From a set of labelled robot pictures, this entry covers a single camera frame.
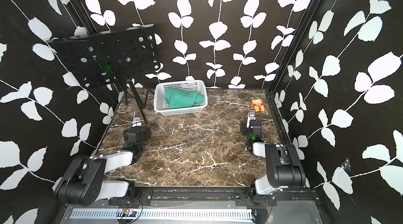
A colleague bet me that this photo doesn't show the green long pants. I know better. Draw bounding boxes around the green long pants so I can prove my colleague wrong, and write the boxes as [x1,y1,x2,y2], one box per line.
[165,88,205,109]

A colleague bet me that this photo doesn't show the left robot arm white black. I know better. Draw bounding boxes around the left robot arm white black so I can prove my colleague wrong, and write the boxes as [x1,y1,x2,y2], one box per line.
[54,126,151,206]

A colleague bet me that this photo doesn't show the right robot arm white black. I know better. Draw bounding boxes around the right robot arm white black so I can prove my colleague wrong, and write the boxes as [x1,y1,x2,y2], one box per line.
[240,119,306,195]

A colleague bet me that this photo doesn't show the yellow red small box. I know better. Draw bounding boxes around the yellow red small box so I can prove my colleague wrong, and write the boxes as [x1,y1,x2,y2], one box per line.
[252,99,265,112]

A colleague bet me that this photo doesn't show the white plastic basket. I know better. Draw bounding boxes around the white plastic basket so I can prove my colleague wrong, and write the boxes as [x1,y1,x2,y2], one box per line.
[153,80,208,116]

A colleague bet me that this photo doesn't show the small green circuit board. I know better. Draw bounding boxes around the small green circuit board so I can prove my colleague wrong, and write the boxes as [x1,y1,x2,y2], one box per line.
[116,208,138,219]

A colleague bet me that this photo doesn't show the black perforated music stand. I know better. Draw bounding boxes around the black perforated music stand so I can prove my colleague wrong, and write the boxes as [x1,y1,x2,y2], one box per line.
[48,24,160,110]

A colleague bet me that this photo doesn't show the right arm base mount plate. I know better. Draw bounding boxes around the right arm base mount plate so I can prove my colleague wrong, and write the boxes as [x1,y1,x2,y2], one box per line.
[231,187,277,208]

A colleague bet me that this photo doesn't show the white slotted cable duct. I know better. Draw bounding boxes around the white slotted cable duct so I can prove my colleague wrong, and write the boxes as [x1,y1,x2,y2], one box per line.
[69,208,254,221]

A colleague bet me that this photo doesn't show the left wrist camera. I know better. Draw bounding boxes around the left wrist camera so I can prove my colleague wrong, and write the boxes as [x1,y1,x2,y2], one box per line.
[132,117,142,127]

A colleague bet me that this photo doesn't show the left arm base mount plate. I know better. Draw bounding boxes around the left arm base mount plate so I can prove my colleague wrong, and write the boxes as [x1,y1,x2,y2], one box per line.
[108,187,153,208]

